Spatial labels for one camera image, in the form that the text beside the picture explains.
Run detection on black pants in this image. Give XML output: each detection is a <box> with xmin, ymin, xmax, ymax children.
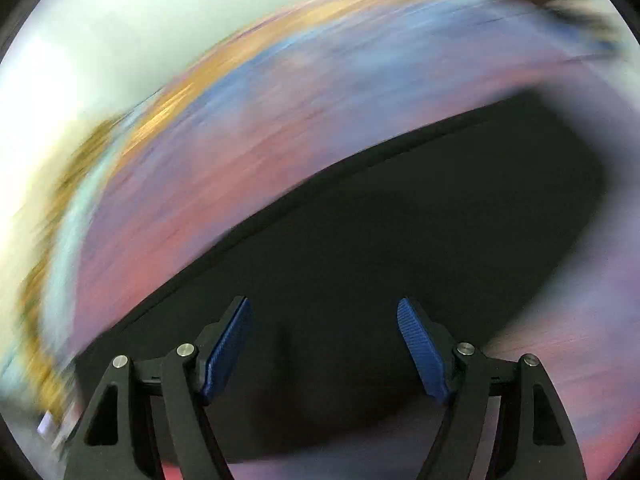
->
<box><xmin>75</xmin><ymin>91</ymin><xmax>608</xmax><ymax>463</ymax></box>

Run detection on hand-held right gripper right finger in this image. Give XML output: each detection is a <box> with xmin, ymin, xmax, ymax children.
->
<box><xmin>397</xmin><ymin>297</ymin><xmax>589</xmax><ymax>480</ymax></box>

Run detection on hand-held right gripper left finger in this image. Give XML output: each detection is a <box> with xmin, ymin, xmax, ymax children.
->
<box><xmin>64</xmin><ymin>296</ymin><xmax>254</xmax><ymax>480</ymax></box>

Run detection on colourful striped satin bedspread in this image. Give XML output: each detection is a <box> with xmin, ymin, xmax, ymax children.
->
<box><xmin>10</xmin><ymin>0</ymin><xmax>640</xmax><ymax>480</ymax></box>

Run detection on yellow floral quilt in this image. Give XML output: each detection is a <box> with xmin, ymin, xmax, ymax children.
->
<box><xmin>20</xmin><ymin>117</ymin><xmax>128</xmax><ymax>416</ymax></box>

